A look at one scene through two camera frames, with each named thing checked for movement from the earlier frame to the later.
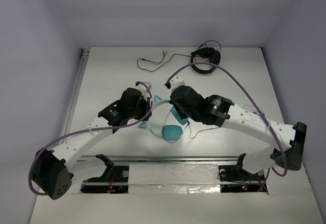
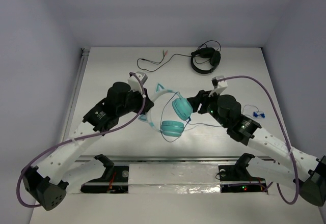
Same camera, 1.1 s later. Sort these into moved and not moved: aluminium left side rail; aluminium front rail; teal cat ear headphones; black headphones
Moved: teal cat ear headphones
Not moved: aluminium left side rail; aluminium front rail; black headphones
